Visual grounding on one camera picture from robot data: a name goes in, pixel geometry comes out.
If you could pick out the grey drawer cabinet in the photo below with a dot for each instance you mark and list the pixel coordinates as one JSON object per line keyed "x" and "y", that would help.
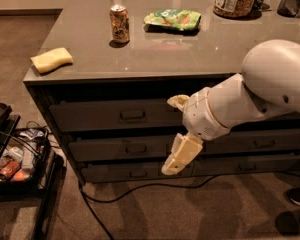
{"x": 157, "y": 62}

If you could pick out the orange soda can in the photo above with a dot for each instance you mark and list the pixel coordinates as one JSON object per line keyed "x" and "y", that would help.
{"x": 119, "y": 23}

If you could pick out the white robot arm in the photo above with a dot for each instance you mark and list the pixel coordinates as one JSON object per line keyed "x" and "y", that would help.
{"x": 267, "y": 86}

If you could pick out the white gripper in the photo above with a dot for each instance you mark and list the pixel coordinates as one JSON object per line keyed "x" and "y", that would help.
{"x": 200, "y": 116}

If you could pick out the yellow sponge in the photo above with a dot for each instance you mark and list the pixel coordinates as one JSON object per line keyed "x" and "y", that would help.
{"x": 51, "y": 60}

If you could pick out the green chip bag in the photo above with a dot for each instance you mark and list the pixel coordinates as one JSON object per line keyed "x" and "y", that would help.
{"x": 177, "y": 19}

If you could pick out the grey drawer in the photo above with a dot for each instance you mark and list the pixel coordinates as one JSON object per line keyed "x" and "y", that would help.
{"x": 121, "y": 148}
{"x": 123, "y": 172}
{"x": 254, "y": 141}
{"x": 115, "y": 114}
{"x": 246, "y": 164}

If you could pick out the black cart with clutter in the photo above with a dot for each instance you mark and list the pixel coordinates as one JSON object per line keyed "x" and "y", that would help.
{"x": 29, "y": 168}

